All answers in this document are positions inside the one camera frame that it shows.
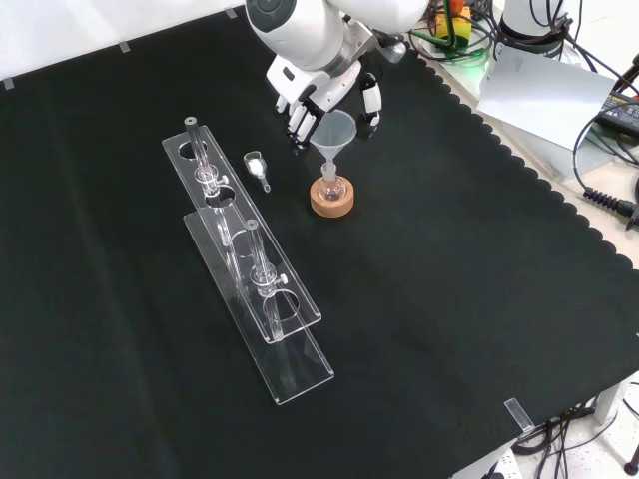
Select clear acrylic funnel stand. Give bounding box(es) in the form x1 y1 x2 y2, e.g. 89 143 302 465
161 117 335 406

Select cork ring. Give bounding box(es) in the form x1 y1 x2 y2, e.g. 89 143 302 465
310 177 356 219

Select pale board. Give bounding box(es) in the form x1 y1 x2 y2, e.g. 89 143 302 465
475 42 620 152

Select black cable bundle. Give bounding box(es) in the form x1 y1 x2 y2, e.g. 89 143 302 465
512 381 639 479

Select black coiled cables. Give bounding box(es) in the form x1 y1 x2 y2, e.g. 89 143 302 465
407 0 501 64

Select white power strip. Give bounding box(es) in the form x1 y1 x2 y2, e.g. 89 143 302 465
477 447 518 479

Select clear tape strip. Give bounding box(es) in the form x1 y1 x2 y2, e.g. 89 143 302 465
503 397 536 433

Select small glass weighing funnel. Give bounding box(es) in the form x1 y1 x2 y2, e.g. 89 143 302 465
243 151 273 194

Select black power adapter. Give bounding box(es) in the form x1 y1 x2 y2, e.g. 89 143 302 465
597 91 639 142

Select black looped cable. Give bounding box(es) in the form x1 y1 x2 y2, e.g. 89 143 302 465
571 110 639 194

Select glass round-bottom flask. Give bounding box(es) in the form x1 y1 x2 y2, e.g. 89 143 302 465
319 164 346 203

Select clear plastic funnel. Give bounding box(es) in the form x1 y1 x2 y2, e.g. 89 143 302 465
309 109 358 177

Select black cable with ribbed plug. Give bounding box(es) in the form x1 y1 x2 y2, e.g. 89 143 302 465
582 186 639 231

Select black tripod leg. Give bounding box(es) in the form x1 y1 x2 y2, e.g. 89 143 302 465
611 49 639 97

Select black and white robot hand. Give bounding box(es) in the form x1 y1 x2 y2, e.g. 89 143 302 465
266 54 383 152

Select yellow stop button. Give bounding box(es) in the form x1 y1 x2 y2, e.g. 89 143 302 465
432 0 473 51

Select black cloth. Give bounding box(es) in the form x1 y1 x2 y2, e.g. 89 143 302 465
0 5 639 479

